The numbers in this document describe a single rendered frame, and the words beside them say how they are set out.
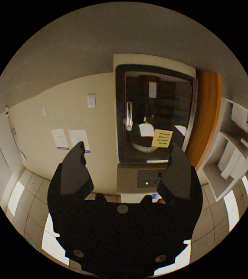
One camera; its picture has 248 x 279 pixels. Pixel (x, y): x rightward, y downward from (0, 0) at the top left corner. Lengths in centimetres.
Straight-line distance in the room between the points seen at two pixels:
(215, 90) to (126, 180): 54
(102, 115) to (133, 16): 78
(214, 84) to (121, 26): 35
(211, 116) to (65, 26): 48
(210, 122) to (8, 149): 320
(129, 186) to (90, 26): 55
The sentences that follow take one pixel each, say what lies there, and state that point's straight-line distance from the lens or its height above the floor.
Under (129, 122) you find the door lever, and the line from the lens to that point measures 29.
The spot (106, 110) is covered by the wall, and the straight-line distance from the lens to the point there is 81.
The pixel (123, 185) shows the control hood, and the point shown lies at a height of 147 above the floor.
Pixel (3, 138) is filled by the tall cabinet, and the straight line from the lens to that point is 288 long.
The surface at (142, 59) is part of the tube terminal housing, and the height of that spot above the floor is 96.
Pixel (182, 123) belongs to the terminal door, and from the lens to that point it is 40.
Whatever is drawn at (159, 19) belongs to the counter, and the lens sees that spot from 19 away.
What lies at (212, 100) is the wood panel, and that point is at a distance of 42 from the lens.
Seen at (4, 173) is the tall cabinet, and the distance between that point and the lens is 298.
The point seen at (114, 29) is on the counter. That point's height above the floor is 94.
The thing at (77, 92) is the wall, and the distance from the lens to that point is 88.
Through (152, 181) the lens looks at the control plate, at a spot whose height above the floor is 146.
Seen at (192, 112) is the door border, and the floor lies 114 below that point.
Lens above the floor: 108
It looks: 31 degrees up
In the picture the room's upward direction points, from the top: 179 degrees clockwise
